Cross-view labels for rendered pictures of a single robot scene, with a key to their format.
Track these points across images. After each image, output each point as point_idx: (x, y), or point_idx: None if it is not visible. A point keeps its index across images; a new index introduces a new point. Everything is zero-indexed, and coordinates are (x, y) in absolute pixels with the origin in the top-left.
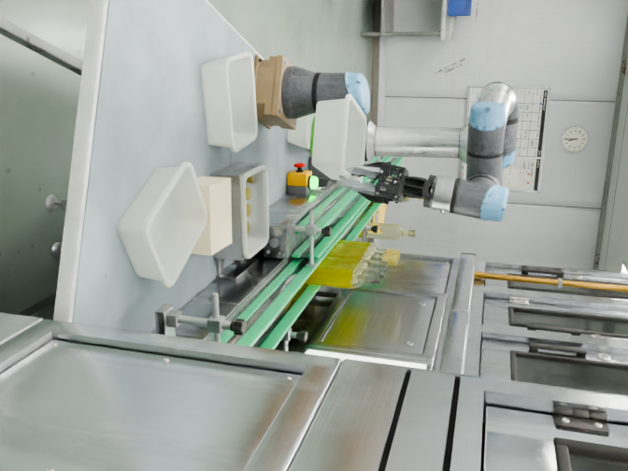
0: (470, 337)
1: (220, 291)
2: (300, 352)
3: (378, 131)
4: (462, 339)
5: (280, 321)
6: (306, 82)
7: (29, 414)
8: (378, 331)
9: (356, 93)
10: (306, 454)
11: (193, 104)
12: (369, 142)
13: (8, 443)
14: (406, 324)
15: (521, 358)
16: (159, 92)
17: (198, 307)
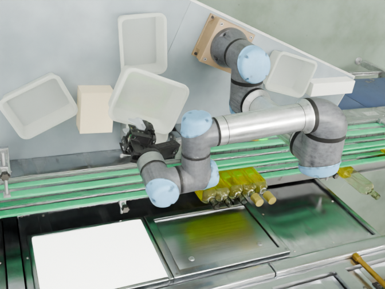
0: (243, 287)
1: (102, 156)
2: (132, 218)
3: (256, 100)
4: (225, 282)
5: (125, 193)
6: (225, 44)
7: None
8: (195, 238)
9: (240, 65)
10: None
11: (105, 39)
12: (245, 105)
13: None
14: (217, 248)
15: None
16: (59, 29)
17: (74, 159)
